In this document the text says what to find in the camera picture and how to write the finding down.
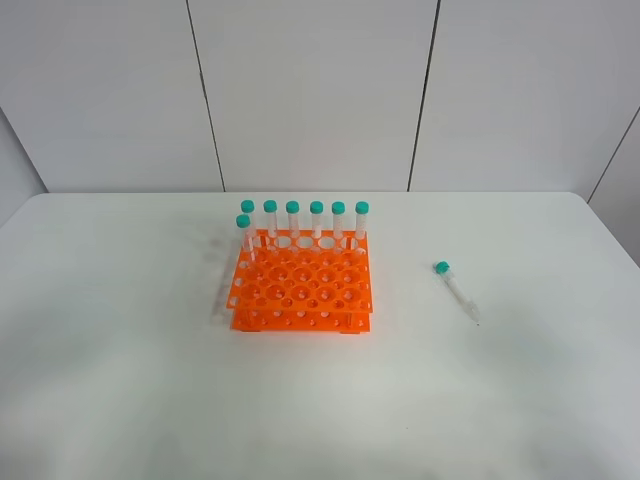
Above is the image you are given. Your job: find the green-capped test tube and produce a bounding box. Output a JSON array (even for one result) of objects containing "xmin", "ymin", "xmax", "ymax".
[
  {"xmin": 236, "ymin": 214, "xmax": 255, "ymax": 262},
  {"xmin": 433, "ymin": 261, "xmax": 480, "ymax": 326}
]

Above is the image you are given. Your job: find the row test tube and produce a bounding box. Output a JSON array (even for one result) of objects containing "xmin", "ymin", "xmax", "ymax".
[
  {"xmin": 355, "ymin": 201, "xmax": 369, "ymax": 240},
  {"xmin": 241, "ymin": 199, "xmax": 257, "ymax": 237},
  {"xmin": 263, "ymin": 200, "xmax": 278, "ymax": 238},
  {"xmin": 310, "ymin": 201, "xmax": 324, "ymax": 239},
  {"xmin": 286, "ymin": 200, "xmax": 300, "ymax": 239},
  {"xmin": 331, "ymin": 201, "xmax": 345, "ymax": 240}
]

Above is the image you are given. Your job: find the orange test tube rack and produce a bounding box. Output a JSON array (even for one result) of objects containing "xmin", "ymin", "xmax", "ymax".
[{"xmin": 226, "ymin": 229, "xmax": 373, "ymax": 334}]

